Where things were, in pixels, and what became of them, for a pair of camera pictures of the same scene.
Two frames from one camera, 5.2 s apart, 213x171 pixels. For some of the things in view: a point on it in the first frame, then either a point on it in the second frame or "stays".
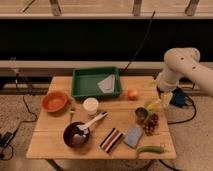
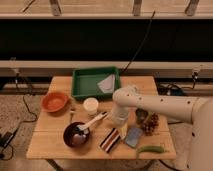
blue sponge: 133,136 stays
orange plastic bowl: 53,102 stays
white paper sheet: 107,85 stays
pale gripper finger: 165,104 → 123,129
